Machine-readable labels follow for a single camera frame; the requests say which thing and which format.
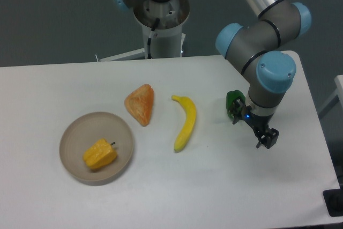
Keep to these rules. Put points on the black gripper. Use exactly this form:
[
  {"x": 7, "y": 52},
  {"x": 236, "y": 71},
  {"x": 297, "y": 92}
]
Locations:
[{"x": 260, "y": 125}]

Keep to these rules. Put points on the orange toy toast triangle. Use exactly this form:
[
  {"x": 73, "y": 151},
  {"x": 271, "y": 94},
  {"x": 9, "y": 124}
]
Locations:
[{"x": 139, "y": 104}]

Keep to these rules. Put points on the white furniture at right edge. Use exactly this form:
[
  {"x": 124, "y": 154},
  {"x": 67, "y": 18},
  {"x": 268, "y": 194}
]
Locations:
[{"x": 334, "y": 98}]

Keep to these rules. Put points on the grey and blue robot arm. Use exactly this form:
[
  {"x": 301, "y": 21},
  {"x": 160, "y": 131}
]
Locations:
[{"x": 253, "y": 51}]

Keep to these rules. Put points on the green toy bell pepper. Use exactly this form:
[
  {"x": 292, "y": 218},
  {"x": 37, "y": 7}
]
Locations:
[{"x": 235, "y": 102}]

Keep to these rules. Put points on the beige round plate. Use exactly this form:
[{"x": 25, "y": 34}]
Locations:
[{"x": 83, "y": 133}]

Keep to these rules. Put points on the yellow toy bell pepper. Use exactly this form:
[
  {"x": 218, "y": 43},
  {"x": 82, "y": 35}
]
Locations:
[{"x": 100, "y": 154}]

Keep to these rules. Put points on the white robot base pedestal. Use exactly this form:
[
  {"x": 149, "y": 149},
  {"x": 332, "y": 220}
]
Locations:
[{"x": 161, "y": 26}]

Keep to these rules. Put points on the yellow toy banana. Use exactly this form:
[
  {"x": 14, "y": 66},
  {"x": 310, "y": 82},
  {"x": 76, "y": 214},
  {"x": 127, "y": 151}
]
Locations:
[{"x": 190, "y": 119}]

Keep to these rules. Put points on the black device at table corner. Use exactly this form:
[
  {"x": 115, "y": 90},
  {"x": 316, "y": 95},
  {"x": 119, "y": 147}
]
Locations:
[{"x": 333, "y": 201}]

